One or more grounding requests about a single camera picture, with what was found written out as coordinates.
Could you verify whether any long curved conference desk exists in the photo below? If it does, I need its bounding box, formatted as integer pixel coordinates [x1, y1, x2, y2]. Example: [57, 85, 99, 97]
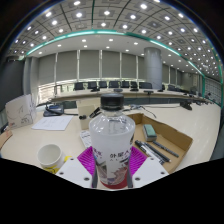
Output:
[49, 87, 208, 105]

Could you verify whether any row of black office chairs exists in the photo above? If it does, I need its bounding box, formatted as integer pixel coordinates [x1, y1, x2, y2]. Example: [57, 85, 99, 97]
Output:
[72, 80, 154, 93]

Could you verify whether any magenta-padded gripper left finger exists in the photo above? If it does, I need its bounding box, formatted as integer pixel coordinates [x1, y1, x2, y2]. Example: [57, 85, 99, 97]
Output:
[54, 146, 99, 190]

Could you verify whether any black desk telephone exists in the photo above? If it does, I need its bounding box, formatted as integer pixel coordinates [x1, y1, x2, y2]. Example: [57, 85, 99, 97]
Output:
[42, 102, 65, 118]

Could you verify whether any small plain cardboard box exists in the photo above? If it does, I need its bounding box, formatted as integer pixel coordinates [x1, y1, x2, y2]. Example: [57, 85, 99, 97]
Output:
[76, 99, 102, 131]

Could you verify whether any open flat cardboard box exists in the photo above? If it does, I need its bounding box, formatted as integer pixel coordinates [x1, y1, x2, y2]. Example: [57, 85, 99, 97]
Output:
[126, 112, 194, 175]

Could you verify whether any printed white leaflet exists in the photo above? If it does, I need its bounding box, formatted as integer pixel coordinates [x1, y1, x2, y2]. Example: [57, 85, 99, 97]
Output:
[79, 129, 93, 150]

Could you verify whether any black desk microphone unit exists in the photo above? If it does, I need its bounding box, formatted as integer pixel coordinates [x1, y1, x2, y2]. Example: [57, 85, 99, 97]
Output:
[179, 100, 194, 111]

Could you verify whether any clear bottle with black cap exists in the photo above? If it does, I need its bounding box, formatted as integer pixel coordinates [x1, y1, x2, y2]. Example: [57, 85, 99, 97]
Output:
[88, 93, 137, 190]

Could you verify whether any white printed paper bag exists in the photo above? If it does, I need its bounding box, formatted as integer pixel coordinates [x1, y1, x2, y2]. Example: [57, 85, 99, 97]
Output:
[4, 93, 37, 131]

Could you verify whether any black marker pen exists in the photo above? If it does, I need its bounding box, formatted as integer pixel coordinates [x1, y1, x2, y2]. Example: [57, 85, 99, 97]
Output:
[134, 139, 172, 164]
[152, 140, 180, 159]

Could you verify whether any group of ceiling lights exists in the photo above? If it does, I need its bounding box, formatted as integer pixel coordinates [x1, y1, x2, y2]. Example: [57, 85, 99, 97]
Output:
[13, 0, 219, 69]

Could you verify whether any white sheet of paper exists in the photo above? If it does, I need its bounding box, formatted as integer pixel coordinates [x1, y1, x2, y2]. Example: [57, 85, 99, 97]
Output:
[31, 114, 75, 132]

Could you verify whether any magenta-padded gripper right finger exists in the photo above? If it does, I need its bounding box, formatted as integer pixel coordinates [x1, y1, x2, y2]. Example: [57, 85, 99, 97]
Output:
[125, 146, 170, 190]

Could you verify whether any green whiteboard eraser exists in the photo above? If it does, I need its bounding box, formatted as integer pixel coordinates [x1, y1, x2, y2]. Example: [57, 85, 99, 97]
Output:
[142, 123, 158, 143]

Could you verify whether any white cup with yellow print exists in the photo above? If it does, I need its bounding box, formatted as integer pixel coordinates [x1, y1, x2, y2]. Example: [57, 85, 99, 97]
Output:
[36, 143, 67, 175]

